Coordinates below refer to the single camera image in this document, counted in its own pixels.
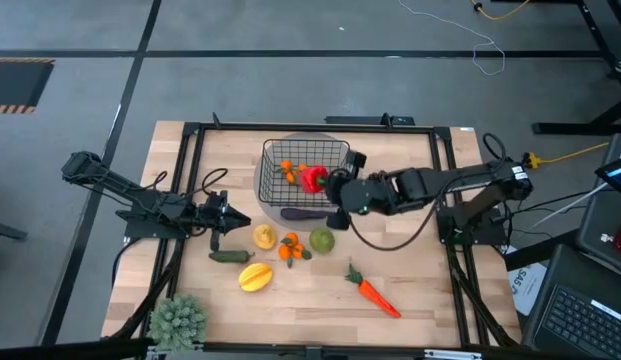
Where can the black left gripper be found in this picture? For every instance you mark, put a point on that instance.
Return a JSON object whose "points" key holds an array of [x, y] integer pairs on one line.
{"points": [[215, 217]]}

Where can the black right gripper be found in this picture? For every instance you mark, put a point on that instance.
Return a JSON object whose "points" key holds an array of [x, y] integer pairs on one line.
{"points": [[360, 195]]}

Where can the red bell pepper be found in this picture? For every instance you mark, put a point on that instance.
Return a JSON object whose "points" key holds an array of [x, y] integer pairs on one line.
{"points": [[312, 180]]}

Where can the yellow pear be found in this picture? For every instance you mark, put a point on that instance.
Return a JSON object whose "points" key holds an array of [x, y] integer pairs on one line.
{"points": [[265, 237]]}

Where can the dark green cucumber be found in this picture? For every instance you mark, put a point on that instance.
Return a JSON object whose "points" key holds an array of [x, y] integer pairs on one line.
{"points": [[230, 256]]}

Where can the dark purple eggplant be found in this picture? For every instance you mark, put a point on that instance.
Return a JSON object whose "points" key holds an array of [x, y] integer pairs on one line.
{"points": [[305, 214]]}

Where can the green apple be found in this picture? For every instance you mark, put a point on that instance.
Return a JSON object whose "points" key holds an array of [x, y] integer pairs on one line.
{"points": [[322, 241]]}

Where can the yellow starfruit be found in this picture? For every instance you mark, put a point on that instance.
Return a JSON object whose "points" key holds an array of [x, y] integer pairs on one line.
{"points": [[255, 277]]}

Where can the orange carrot with green leaves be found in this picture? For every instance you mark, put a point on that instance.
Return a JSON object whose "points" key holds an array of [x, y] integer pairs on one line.
{"points": [[375, 297]]}

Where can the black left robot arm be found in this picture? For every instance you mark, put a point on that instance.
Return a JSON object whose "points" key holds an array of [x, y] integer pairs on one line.
{"points": [[140, 200]]}

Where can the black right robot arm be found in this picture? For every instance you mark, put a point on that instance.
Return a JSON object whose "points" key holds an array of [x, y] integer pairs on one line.
{"points": [[465, 180]]}

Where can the round grey mat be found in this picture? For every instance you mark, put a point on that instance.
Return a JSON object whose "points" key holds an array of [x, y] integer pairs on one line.
{"points": [[270, 217]]}

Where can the pale green artificial plant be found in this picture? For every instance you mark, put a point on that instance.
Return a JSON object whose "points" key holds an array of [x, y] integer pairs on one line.
{"points": [[177, 322]]}

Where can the white printed paper sheet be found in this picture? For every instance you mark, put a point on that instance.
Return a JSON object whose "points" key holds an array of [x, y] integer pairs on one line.
{"points": [[527, 290]]}

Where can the black hazard-striped floor mat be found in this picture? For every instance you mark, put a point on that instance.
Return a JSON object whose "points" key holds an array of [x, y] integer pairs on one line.
{"points": [[15, 85]]}

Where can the dark grey laptop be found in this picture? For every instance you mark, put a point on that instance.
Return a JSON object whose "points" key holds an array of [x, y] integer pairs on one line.
{"points": [[600, 220]]}

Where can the black laptop with keyboard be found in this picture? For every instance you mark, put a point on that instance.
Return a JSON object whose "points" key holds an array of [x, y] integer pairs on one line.
{"points": [[580, 320]]}

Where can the tablet with lit screen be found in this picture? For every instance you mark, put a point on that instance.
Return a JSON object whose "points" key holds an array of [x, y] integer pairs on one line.
{"points": [[617, 175]]}

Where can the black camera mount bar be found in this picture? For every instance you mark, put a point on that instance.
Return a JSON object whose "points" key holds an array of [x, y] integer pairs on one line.
{"points": [[360, 120]]}

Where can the black desk frame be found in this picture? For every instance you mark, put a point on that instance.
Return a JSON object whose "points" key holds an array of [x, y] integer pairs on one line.
{"points": [[565, 128]]}

